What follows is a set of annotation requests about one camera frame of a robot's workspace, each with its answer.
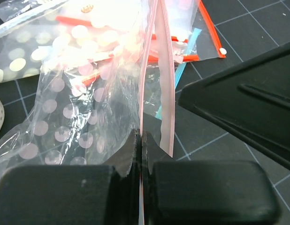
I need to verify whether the clear pink-dotted zip bag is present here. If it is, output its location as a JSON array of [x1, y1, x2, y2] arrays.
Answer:
[[0, 0, 175, 225]]

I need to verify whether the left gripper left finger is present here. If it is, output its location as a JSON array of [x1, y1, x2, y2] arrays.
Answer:
[[0, 129, 141, 225]]

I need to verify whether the orange-edged flat bag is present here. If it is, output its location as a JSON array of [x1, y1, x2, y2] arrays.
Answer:
[[148, 0, 226, 64]]

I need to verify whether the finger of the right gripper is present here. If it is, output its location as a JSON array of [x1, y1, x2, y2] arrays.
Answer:
[[178, 42, 290, 170]]

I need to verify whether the clear white-dotted zip bag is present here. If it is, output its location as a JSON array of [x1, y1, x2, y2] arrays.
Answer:
[[0, 0, 144, 83]]

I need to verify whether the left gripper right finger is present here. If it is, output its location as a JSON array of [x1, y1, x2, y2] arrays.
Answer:
[[142, 132, 281, 225]]

